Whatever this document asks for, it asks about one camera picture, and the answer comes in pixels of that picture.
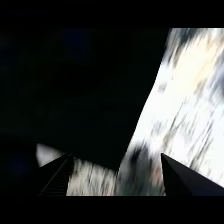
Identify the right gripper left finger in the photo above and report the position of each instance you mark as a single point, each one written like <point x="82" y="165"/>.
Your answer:
<point x="58" y="180"/>

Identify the black garment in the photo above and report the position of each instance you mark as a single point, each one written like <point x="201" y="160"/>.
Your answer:
<point x="83" y="93"/>

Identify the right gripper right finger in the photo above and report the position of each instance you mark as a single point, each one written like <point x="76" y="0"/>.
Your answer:
<point x="180" y="181"/>

